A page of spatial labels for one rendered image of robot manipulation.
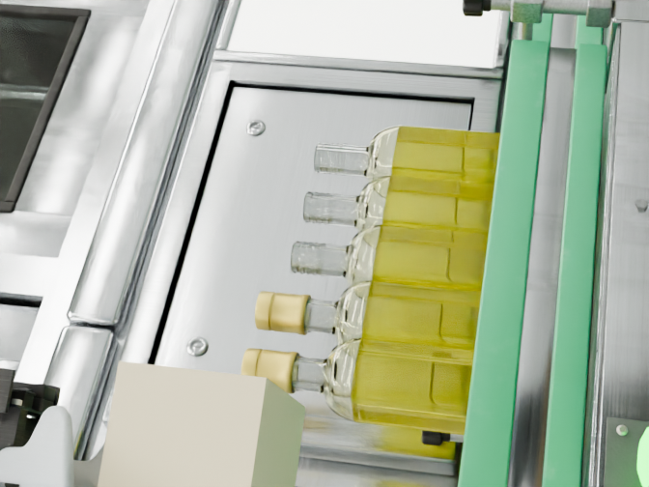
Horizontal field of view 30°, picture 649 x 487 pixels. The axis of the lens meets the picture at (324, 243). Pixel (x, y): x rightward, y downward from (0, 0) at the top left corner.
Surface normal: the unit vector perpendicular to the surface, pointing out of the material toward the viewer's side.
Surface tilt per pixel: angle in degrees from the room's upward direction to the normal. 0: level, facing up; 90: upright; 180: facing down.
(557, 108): 90
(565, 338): 90
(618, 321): 90
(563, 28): 90
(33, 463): 59
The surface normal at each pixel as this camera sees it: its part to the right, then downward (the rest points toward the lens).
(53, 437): -0.63, -0.26
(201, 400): -0.14, -0.25
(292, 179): -0.10, -0.56
